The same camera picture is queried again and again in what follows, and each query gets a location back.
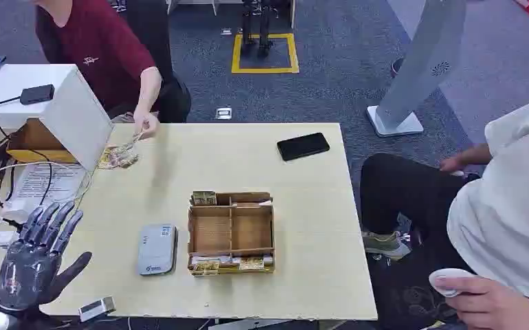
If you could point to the person's hand holding card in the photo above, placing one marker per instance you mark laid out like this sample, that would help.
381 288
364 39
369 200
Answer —
146 122

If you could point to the person's hand holding controller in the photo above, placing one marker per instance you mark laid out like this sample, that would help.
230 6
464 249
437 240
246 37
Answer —
496 305

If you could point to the person's hand by knee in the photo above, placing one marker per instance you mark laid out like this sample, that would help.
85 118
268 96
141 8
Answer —
452 164

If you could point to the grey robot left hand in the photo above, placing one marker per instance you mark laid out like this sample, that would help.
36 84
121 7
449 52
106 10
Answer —
28 273

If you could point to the white handheld controller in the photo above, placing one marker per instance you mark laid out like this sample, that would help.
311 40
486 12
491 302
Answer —
446 277

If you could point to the person in white top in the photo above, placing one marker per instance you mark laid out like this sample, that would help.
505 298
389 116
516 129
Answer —
501 214

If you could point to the silver floor socket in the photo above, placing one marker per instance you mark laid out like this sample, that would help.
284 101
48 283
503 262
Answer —
223 113

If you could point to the white desk box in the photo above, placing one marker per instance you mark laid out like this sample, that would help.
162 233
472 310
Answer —
64 109

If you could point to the person in red top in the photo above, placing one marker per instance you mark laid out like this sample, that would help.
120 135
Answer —
96 50

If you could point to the printed paper sheet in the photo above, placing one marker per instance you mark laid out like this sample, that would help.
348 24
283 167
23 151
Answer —
46 184

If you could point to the stack of cards, narrow slot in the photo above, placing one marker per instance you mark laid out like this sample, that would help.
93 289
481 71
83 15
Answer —
204 198

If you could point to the white floor stand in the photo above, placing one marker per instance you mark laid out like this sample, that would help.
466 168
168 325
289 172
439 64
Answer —
421 64

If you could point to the person's olive shoe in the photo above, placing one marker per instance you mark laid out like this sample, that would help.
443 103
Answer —
385 244

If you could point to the black power adapter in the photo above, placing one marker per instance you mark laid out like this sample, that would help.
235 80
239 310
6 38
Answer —
37 94

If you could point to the grey card reader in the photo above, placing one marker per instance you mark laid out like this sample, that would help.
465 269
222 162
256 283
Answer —
156 249

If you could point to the yellow floor tape square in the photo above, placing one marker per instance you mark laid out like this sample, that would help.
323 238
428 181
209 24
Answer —
265 69

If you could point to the wooden card box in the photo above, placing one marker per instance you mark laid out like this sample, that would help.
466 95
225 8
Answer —
231 233

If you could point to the black robot legs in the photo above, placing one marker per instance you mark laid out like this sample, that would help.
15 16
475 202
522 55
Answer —
255 27

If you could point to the black smartphone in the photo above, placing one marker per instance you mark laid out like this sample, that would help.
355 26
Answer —
303 146

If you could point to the yellow card row in box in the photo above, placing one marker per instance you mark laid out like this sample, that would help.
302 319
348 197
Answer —
228 264

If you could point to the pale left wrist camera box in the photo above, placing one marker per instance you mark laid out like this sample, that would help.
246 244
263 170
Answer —
95 309

